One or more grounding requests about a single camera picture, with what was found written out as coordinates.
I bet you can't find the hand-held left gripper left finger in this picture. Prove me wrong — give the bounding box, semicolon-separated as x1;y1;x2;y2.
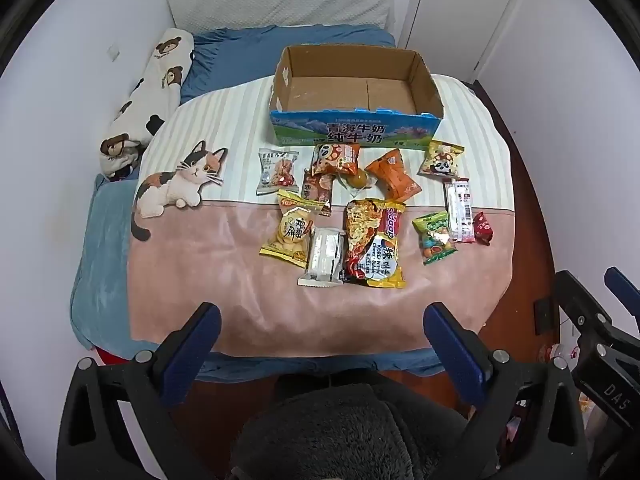
57;302;222;480

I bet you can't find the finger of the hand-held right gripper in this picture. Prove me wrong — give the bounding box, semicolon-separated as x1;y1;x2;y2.
554;270;628;343
603;266;640;311

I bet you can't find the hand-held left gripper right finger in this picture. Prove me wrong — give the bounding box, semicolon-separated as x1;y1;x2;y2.
423;302;589;480

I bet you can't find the yellow panda snack packet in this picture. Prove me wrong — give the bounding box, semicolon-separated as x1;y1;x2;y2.
418;139;466;179

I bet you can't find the brown pastry packet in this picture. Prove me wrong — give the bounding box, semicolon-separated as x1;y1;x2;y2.
302;170;334;217

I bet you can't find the cardboard box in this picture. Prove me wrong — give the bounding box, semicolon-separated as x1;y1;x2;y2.
268;44;446;150

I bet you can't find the cat print blanket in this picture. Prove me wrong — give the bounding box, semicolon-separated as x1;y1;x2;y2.
126;74;516;358

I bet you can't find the red cloth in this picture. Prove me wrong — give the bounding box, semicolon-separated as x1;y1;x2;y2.
94;347;137;367

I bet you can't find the green candy packet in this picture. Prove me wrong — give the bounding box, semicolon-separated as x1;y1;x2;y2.
411;211;458;266

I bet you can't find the light blue blanket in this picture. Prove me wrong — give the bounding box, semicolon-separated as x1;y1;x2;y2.
69;174;147;352

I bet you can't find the small red snack packet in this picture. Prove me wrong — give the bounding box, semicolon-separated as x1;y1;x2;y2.
472;211;496;246

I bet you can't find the instant noodle packet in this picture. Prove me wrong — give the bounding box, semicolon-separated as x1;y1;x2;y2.
342;198;407;290

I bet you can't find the pink white snack packet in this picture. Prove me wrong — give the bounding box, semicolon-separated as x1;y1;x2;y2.
443;177;476;245

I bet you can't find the dark fuzzy clothing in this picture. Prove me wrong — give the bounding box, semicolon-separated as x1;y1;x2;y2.
227;382;473;480

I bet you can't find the yellow biscuit packet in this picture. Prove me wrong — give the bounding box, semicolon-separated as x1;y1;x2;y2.
258;189;326;269

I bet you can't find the clear white snack packet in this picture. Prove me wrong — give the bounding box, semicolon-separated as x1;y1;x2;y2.
297;227;347;289

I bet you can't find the plain orange snack packet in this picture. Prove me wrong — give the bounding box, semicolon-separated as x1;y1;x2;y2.
364;148;422;204

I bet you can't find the grey white snack packet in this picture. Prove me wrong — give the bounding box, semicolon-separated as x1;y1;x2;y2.
256;148;301;196

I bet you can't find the braised egg packet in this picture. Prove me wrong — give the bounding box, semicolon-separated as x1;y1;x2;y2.
339;166;377;192

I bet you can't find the orange panda snack packet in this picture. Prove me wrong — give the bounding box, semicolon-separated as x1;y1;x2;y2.
311;142;362;177

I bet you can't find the bear print pillow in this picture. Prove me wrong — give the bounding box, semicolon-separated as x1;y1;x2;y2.
99;27;196;177

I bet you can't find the white door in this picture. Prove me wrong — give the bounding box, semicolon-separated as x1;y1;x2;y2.
399;0;533;84

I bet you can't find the white quilted headboard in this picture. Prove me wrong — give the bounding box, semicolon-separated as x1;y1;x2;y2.
166;0;394;37

